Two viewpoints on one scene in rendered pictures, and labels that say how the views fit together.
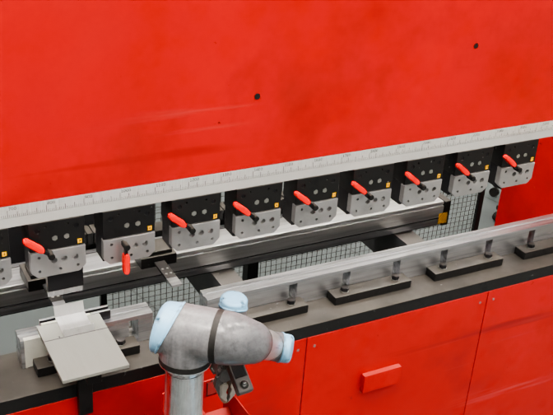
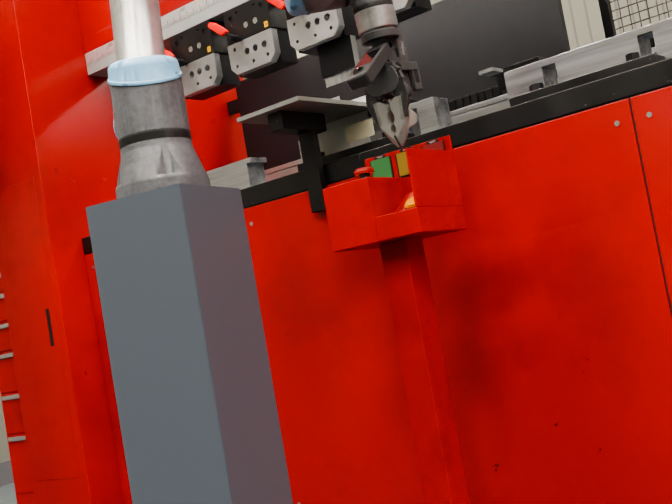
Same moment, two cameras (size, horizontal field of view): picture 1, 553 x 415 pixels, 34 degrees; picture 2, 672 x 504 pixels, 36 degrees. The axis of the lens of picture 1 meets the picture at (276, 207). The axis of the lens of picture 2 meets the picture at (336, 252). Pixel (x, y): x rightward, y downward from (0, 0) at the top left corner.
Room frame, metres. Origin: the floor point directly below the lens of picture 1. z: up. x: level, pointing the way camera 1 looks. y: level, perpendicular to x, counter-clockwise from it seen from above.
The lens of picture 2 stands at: (1.19, -1.58, 0.53)
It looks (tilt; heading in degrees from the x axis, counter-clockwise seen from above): 4 degrees up; 68
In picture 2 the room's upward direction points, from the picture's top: 10 degrees counter-clockwise
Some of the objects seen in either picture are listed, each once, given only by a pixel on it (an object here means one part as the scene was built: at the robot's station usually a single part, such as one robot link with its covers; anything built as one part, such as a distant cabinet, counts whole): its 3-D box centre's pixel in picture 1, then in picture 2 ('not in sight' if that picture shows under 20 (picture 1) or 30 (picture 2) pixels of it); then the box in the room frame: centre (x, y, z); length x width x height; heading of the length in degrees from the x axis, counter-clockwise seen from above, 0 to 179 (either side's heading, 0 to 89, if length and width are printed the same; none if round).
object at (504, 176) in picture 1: (510, 159); not in sight; (2.91, -0.80, 1.25); 0.15 x 0.09 x 0.17; 119
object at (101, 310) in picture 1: (75, 319); not in sight; (2.15, 0.55, 0.99); 0.20 x 0.03 x 0.03; 119
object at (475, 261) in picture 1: (465, 266); not in sight; (2.78, -0.68, 0.89); 0.30 x 0.05 x 0.03; 119
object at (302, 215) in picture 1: (310, 194); not in sight; (2.52, -0.10, 1.25); 0.15 x 0.09 x 0.17; 119
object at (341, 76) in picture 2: (64, 279); (339, 61); (2.14, 0.57, 1.12); 0.10 x 0.02 x 0.10; 119
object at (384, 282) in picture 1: (369, 288); not in sight; (2.58, -0.33, 0.89); 0.30 x 0.05 x 0.03; 119
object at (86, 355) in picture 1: (81, 346); (307, 112); (2.01, 0.50, 1.00); 0.26 x 0.18 x 0.01; 29
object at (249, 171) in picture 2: not in sight; (193, 196); (1.87, 1.05, 0.92); 0.50 x 0.06 x 0.10; 119
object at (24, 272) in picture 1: (49, 284); not in sight; (2.28, 0.66, 1.01); 0.26 x 0.12 x 0.05; 29
